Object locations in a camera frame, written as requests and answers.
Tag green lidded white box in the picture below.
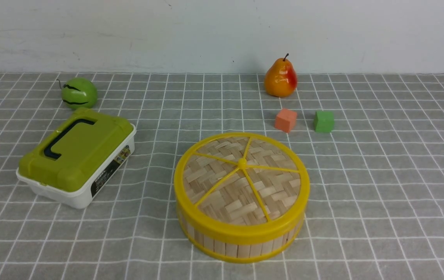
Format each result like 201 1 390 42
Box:
16 108 136 209

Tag green foam cube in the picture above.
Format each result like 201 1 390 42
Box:
314 110 335 133

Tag orange foam cube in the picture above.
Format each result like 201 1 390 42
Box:
274 108 298 133

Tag green toy watermelon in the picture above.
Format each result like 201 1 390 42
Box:
57 77 98 110

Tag yellow woven steamer lid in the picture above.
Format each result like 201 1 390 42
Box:
173 132 310 244

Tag yellow bamboo steamer basket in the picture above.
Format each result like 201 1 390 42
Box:
177 212 305 264

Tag orange toy pear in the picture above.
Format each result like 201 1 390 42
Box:
264 53 298 98

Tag grey checkered tablecloth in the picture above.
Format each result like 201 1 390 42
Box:
0 73 444 280

